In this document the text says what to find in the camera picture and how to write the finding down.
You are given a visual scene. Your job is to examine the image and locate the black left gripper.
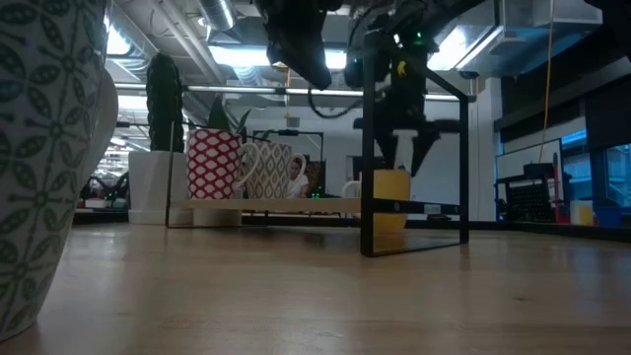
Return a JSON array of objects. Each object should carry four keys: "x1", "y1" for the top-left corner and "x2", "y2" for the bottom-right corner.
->
[{"x1": 257, "y1": 0, "x2": 344, "y2": 92}]

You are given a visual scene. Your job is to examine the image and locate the spiky green snake plant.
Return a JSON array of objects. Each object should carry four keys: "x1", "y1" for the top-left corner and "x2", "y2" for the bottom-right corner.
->
[{"x1": 205, "y1": 95, "x2": 253, "y2": 145}]

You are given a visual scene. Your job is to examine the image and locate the black metal background frame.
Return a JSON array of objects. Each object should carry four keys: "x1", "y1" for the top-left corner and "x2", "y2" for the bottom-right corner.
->
[{"x1": 251, "y1": 128, "x2": 325, "y2": 198}]

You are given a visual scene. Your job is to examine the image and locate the yellow ceramic mug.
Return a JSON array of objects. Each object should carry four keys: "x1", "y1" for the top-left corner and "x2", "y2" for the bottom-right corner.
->
[{"x1": 342, "y1": 169, "x2": 412, "y2": 235}]

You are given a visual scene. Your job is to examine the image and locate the person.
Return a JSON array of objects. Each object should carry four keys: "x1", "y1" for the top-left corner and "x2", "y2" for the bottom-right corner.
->
[{"x1": 287, "y1": 157, "x2": 312, "y2": 200}]

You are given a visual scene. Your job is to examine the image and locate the black red equipment rack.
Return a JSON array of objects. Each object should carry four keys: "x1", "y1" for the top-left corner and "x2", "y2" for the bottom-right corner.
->
[{"x1": 494, "y1": 152, "x2": 573, "y2": 224}]

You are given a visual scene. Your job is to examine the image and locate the grey beige patterned mug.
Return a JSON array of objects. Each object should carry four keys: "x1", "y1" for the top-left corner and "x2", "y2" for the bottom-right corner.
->
[{"x1": 244, "y1": 141, "x2": 308, "y2": 200}]

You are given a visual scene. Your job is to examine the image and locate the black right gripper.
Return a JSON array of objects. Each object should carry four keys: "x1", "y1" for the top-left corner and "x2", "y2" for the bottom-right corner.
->
[{"x1": 353, "y1": 42, "x2": 462, "y2": 178}]

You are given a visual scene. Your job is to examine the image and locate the cluttered background workbench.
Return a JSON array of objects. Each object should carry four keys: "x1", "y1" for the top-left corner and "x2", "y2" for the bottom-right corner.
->
[{"x1": 77, "y1": 167, "x2": 130, "y2": 211}]

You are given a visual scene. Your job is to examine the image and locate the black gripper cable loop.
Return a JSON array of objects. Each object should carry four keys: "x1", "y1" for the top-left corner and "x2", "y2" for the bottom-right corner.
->
[{"x1": 307, "y1": 87, "x2": 365, "y2": 120}]

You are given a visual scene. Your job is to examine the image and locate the rectangular metal air duct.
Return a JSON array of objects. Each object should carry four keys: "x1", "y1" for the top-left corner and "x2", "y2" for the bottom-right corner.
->
[{"x1": 427, "y1": 0, "x2": 603, "y2": 73}]

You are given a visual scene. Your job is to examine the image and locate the blue plastic bin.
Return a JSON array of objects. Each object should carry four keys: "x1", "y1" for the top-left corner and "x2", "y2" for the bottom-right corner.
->
[{"x1": 593, "y1": 196, "x2": 624, "y2": 229}]

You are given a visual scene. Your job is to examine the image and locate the black frame wooden shelf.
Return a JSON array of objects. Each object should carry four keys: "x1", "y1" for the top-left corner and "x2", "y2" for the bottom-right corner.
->
[{"x1": 164, "y1": 30, "x2": 477, "y2": 259}]

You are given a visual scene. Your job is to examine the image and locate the green patterned white mug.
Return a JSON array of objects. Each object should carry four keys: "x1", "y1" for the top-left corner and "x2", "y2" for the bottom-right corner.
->
[{"x1": 0, "y1": 0, "x2": 110, "y2": 344}]

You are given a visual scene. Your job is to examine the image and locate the red white lattice mug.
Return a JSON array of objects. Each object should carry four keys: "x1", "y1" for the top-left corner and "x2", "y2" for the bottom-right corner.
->
[{"x1": 185, "y1": 127, "x2": 261, "y2": 201}]

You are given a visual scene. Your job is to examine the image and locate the white angular plant pot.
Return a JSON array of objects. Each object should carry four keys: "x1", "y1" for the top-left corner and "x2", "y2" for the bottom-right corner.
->
[{"x1": 127, "y1": 149, "x2": 194, "y2": 227}]

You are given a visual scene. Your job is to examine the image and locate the round silver ventilation duct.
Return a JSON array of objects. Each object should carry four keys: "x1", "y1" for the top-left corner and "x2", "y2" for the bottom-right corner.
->
[{"x1": 198, "y1": 0, "x2": 239, "y2": 32}]

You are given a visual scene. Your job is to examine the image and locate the yellow white container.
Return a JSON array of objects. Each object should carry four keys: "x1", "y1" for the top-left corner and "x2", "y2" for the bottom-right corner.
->
[{"x1": 570, "y1": 198, "x2": 596, "y2": 227}]

